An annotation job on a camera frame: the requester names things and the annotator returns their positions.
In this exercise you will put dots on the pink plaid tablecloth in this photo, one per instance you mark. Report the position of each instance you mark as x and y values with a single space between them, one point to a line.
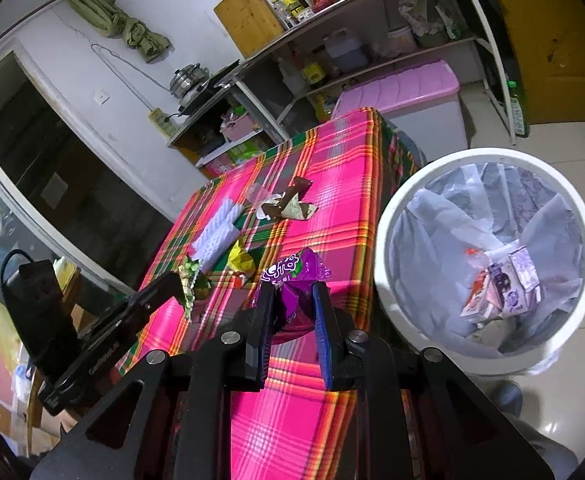
294 428

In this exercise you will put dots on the white metal shelf unit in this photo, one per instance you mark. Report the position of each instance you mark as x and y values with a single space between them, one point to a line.
474 57

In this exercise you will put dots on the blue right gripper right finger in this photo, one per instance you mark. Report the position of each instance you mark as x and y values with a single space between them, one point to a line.
341 367

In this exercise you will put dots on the purple snack wrapper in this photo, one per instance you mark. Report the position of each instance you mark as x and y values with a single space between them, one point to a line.
292 278

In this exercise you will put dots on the wooden cutting board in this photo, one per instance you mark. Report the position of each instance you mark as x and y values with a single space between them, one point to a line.
251 24

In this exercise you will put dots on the red white drink carton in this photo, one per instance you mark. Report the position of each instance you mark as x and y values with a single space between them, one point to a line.
483 303

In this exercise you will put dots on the green snack bag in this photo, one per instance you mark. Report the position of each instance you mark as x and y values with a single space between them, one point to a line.
195 284

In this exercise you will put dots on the white trash bag liner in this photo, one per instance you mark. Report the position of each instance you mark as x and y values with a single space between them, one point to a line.
443 238

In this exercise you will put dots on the green glass bottle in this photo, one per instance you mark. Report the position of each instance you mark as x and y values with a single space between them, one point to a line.
520 123

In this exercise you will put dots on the grey blue plastic container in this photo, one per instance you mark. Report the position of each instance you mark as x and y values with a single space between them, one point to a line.
346 50

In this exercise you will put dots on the brown chocolate wrapper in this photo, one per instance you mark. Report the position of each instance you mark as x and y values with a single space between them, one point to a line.
271 209

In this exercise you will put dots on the white foam fruit net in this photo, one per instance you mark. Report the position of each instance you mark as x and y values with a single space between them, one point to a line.
218 235

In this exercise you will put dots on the purple white milk carton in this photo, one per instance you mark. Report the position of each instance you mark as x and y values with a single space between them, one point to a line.
515 278

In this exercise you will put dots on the white round trash bin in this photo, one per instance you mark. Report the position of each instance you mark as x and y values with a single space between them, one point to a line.
535 359

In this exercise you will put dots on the pink plastic basket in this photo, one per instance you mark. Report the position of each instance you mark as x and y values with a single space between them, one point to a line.
235 128

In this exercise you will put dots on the pink lid storage box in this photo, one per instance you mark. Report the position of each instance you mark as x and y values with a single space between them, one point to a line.
422 101

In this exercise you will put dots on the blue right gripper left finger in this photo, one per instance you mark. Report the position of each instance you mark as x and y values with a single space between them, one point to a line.
258 341

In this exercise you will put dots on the yellow crumpled wrapper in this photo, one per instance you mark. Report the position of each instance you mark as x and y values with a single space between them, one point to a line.
240 261

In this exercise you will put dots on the steel cooking pot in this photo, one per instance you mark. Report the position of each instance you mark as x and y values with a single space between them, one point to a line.
186 79

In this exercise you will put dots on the white power strip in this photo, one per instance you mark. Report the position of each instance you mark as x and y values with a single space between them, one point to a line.
164 123

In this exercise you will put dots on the newsprint paper cone wrapper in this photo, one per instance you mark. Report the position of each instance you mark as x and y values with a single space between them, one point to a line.
296 209

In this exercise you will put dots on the olive green cloth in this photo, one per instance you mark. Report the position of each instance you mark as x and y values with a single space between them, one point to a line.
112 22

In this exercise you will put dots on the yellow wooden door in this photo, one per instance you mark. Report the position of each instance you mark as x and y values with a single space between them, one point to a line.
548 37

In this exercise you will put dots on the clear plastic cup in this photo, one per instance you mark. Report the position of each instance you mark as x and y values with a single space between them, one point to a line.
256 195

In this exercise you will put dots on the green oil bottle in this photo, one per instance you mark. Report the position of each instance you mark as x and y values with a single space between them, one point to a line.
294 7

